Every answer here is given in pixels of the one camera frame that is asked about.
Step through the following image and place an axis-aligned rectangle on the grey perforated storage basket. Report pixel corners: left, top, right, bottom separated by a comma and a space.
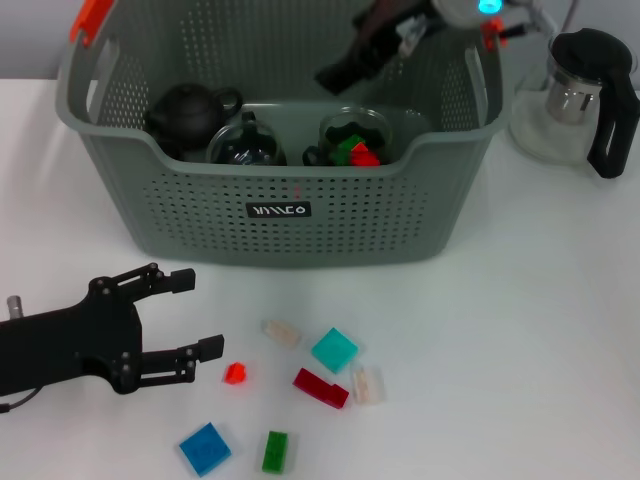
53, 0, 512, 269

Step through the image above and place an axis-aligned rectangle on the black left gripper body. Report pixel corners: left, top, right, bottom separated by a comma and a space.
0, 277, 146, 396

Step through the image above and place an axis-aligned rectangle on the blue square toy brick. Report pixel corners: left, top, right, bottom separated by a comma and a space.
178, 422, 234, 476

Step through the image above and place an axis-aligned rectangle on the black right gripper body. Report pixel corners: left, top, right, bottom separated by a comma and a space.
349, 0, 446, 76

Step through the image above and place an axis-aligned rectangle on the left gripper cable with connector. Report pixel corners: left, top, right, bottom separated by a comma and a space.
0, 387, 40, 414

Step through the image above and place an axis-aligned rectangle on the teal square toy brick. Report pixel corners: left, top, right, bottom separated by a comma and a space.
310, 327, 360, 374

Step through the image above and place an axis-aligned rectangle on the glass pitcher with black handle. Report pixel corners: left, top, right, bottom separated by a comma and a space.
508, 28, 640, 180

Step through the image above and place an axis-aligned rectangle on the clear white toy brick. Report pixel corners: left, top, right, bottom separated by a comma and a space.
262, 319, 303, 349
350, 365, 386, 405

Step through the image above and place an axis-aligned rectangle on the black clay teapot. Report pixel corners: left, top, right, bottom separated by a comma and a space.
143, 82, 245, 150

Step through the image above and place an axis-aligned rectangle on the dark red toy brick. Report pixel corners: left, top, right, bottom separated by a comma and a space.
293, 368, 350, 410

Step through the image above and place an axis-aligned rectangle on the green toy brick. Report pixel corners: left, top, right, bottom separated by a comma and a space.
259, 429, 290, 474
329, 133, 366, 166

